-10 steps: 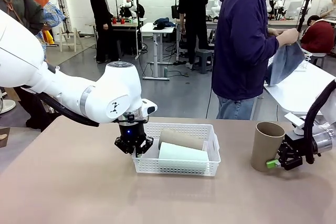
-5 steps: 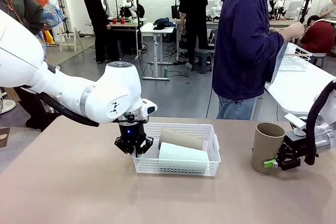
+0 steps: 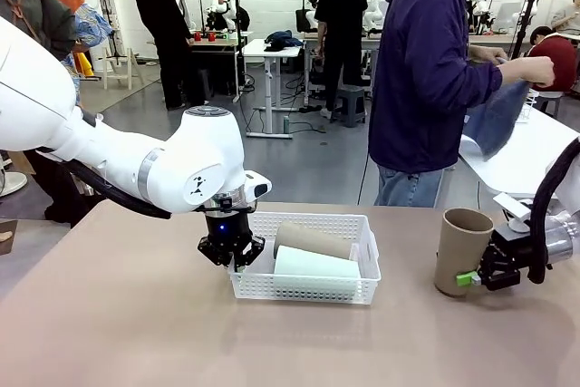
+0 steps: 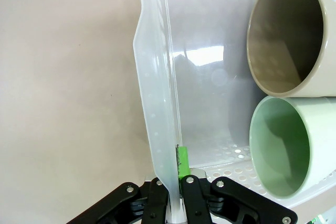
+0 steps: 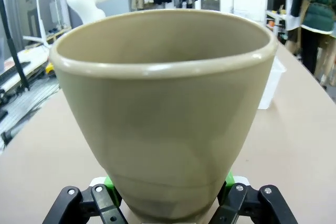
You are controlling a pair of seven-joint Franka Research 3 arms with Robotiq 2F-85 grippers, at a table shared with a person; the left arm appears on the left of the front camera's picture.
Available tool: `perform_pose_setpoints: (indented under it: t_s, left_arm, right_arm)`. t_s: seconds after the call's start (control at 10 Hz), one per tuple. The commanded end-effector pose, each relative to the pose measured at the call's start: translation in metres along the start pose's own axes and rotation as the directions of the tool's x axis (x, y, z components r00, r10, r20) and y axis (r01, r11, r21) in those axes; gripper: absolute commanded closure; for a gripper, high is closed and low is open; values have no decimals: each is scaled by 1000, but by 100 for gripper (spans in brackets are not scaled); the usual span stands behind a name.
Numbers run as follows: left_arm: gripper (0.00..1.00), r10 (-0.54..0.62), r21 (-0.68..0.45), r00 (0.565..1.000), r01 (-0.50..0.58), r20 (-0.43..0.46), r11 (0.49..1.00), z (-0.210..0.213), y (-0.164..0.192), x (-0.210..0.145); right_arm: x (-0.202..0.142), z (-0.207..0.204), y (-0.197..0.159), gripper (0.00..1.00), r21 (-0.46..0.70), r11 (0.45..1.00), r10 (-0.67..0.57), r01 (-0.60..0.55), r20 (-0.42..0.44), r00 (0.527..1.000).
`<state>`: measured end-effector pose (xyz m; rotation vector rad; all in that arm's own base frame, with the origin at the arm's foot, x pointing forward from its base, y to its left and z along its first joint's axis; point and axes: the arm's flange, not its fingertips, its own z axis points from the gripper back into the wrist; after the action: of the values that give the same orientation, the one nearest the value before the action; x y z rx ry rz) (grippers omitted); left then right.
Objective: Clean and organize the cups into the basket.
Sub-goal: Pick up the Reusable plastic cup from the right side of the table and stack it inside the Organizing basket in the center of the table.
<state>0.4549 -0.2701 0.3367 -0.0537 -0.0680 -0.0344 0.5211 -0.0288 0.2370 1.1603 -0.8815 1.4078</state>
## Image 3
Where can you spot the grey work table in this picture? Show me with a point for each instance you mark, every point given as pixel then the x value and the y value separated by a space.
pixel 222 45

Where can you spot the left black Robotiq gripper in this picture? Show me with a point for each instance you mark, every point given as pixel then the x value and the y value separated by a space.
pixel 226 230

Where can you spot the left white Franka arm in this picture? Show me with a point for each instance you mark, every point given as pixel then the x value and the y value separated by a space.
pixel 136 165

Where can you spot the person in red sweater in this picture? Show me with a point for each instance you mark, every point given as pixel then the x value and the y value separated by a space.
pixel 555 56

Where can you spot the person's right forearm navy sleeve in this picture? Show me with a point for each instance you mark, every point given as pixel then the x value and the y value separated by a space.
pixel 476 83

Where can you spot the dark blue garment pile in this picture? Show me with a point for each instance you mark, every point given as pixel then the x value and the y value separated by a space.
pixel 283 39

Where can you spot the person in orange patterned clothes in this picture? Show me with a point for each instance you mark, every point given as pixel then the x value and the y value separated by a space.
pixel 90 26

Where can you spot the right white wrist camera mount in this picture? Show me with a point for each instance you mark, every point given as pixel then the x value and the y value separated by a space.
pixel 512 208

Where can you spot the brown paper cup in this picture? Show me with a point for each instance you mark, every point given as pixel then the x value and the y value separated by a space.
pixel 312 239
pixel 457 246

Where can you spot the blue cleaning cloth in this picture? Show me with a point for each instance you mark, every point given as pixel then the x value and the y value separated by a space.
pixel 494 124

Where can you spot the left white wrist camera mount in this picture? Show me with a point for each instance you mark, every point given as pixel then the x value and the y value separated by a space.
pixel 259 185

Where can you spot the white perforated plastic basket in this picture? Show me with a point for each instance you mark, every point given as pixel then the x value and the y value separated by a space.
pixel 294 293

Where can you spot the white height-adjustable desk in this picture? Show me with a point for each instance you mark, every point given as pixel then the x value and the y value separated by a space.
pixel 272 70

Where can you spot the white wooden step stool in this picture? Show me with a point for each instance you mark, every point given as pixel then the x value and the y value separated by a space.
pixel 118 67

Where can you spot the navy hooded jacket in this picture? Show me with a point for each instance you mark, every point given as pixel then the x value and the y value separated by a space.
pixel 408 88

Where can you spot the person in grey sweater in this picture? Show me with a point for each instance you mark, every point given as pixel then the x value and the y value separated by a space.
pixel 567 15

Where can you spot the blue jeans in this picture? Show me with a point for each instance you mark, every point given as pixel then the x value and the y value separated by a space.
pixel 408 188

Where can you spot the green bottle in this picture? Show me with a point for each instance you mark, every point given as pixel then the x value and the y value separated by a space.
pixel 286 125

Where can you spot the red cup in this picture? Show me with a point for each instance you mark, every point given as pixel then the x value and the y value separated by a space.
pixel 212 36
pixel 197 36

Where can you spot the grey plastic stool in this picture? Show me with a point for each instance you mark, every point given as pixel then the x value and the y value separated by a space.
pixel 550 101
pixel 349 106

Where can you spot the long white work table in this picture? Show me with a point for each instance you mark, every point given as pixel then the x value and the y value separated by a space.
pixel 312 42

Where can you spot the person in black clothes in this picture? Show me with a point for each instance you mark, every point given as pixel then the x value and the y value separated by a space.
pixel 163 24

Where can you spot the small white lab robot arm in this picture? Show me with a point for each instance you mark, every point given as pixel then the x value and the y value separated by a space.
pixel 376 2
pixel 478 2
pixel 310 2
pixel 222 4

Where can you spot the black power strip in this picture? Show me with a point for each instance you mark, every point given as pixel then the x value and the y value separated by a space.
pixel 311 109

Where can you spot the black light stand pole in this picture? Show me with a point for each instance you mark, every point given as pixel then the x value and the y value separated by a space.
pixel 237 42

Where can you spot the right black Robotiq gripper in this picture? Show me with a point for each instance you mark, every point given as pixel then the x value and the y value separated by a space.
pixel 512 251

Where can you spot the white side table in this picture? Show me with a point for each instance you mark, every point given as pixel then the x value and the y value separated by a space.
pixel 521 171

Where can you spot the pale mint cup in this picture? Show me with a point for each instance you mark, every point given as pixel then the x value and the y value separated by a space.
pixel 317 265

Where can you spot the person in olive vest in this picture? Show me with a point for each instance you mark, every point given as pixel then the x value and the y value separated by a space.
pixel 36 20

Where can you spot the person's left hand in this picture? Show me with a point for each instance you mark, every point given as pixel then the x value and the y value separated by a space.
pixel 487 54

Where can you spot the white round fan base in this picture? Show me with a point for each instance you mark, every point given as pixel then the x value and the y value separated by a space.
pixel 12 184

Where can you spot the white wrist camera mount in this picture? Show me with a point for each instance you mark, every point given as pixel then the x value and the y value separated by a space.
pixel 512 208
pixel 259 185

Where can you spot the black tripod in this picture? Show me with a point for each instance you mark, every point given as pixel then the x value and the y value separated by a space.
pixel 526 20

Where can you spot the person in black t-shirt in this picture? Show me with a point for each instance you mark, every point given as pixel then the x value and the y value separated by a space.
pixel 340 20

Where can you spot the person's right hand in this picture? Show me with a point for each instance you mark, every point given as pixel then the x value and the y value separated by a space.
pixel 530 70

